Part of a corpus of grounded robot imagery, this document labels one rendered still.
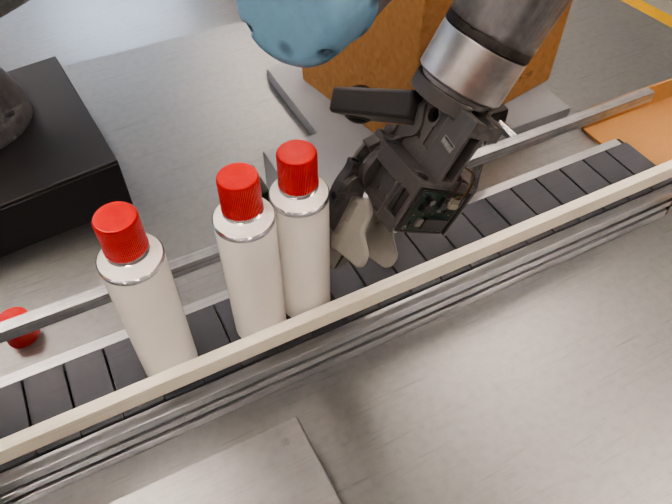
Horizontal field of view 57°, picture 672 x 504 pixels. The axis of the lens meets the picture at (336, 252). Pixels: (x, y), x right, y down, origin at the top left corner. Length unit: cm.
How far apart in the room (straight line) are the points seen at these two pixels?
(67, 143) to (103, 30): 42
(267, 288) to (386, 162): 15
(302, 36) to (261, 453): 35
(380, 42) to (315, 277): 35
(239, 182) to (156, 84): 60
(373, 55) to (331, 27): 45
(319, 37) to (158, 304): 25
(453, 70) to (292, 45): 15
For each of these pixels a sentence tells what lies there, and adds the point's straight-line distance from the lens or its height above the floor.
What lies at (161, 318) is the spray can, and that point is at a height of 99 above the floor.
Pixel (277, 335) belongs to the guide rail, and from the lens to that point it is 59.
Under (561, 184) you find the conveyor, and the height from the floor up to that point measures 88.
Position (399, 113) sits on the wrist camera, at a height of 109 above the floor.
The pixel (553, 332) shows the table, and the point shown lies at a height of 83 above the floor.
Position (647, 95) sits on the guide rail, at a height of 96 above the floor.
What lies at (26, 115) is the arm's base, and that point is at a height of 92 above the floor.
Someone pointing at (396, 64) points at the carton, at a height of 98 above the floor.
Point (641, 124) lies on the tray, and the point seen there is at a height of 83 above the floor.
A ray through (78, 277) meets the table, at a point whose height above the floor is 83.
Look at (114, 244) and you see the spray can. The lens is 47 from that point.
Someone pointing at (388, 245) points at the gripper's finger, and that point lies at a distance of 59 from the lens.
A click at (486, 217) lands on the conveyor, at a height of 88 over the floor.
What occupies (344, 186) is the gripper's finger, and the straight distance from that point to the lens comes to 54.
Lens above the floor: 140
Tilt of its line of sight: 49 degrees down
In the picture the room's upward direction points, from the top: straight up
